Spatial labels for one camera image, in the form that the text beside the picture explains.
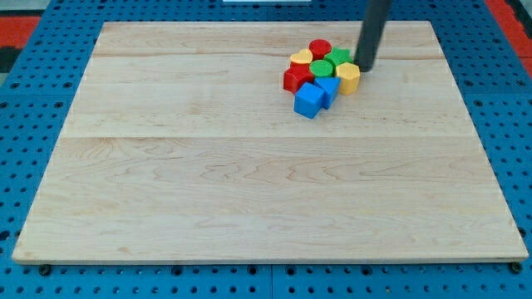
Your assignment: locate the blue cube block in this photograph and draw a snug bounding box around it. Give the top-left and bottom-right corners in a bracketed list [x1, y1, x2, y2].
[293, 82, 325, 119]

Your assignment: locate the red hexagon block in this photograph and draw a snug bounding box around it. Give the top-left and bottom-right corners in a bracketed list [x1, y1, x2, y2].
[283, 64, 314, 94]

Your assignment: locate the light wooden board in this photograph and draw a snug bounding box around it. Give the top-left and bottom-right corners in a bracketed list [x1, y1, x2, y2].
[12, 21, 529, 265]

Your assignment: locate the blue triangle block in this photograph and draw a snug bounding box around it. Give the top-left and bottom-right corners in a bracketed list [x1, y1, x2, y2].
[314, 77, 341, 110]

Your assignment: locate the green cylinder block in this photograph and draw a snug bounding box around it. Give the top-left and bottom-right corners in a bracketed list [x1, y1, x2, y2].
[309, 60, 333, 78]

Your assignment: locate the yellow heart block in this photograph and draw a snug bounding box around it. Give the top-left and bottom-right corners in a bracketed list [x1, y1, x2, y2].
[289, 48, 313, 65]

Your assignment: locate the yellow hexagon block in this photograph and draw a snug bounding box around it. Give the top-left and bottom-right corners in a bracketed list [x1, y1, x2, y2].
[336, 62, 361, 96]

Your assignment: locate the red cylinder block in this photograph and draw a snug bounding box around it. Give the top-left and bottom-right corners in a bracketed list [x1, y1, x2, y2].
[308, 39, 332, 61]

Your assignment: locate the green star block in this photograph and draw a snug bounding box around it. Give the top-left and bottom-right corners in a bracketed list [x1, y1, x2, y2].
[323, 47, 352, 71]

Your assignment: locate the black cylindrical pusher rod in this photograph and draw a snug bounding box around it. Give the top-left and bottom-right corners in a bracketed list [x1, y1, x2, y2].
[354, 0, 392, 72]

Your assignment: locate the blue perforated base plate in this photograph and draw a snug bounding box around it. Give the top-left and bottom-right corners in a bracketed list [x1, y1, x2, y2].
[1, 1, 531, 298]

